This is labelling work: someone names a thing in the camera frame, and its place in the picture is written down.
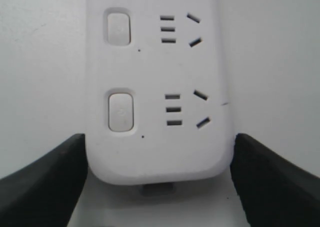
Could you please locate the white five-outlet power strip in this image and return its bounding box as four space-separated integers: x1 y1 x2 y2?
85 0 234 186

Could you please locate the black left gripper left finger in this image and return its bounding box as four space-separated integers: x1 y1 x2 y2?
0 133 87 227

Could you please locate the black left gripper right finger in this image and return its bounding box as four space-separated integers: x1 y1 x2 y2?
230 133 320 227

